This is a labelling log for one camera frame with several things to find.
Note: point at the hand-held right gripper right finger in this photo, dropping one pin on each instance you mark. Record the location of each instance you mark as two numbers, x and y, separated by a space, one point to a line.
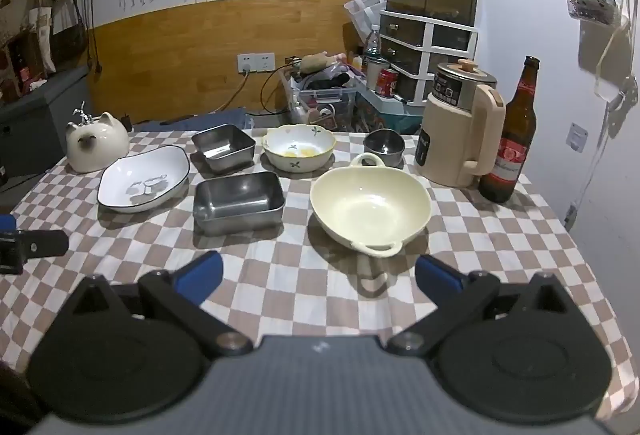
439 276

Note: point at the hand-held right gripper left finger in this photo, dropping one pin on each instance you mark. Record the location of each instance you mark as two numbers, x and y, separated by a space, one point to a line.
200 276

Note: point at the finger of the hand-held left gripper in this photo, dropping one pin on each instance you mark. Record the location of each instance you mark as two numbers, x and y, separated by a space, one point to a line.
45 243

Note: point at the small square steel container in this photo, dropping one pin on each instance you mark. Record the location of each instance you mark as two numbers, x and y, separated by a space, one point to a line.
222 150

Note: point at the small round steel bowl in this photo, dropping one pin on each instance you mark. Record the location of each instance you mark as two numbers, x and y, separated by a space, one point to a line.
384 150

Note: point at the large rectangular steel container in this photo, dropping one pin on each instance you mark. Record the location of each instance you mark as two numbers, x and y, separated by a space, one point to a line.
240 205

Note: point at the brown checkered tablecloth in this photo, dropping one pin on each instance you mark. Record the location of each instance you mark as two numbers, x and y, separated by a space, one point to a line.
300 265

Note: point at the white cat-shaped ceramic jar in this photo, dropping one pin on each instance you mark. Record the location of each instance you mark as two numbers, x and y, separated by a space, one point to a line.
97 145

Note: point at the white plate with dark rim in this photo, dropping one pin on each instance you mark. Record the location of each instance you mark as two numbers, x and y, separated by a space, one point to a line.
142 175

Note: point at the grey cabinet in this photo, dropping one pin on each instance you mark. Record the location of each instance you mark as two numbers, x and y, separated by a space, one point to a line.
45 115

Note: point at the brown beer bottle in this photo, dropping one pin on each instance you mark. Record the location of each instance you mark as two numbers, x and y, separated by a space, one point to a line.
510 165

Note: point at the cream soy milk maker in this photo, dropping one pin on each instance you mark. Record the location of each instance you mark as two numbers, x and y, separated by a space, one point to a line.
450 140

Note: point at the floral ceramic bowl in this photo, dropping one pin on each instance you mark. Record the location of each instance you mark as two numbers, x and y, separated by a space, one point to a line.
300 144

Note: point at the teal printed box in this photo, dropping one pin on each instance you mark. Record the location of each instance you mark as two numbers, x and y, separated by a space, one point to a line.
385 112

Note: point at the red drink can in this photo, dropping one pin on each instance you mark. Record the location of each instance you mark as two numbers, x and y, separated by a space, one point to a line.
387 81

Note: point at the clear plastic storage bin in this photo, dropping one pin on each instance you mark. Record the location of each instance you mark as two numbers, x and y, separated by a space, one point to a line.
325 100

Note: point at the white-framed drawer unit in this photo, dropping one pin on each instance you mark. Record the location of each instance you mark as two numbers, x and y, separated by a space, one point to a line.
425 50

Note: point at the brown plush toy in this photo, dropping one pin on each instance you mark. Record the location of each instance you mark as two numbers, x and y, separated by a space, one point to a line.
315 61

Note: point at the clear water bottle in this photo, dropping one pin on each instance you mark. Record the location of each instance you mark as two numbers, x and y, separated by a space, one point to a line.
372 40

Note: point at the white paper bag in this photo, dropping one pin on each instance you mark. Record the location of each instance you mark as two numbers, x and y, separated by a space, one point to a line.
365 10

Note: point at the small white wall socket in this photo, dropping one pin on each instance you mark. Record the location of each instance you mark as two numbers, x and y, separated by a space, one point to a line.
577 137

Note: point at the white wall outlet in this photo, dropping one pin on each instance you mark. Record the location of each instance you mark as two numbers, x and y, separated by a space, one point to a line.
256 62

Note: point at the wooden wall panel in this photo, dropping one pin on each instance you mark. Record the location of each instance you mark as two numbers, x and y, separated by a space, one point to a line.
175 55

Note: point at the clear wall-mounted holder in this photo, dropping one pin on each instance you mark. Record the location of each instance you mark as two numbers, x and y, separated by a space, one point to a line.
590 7

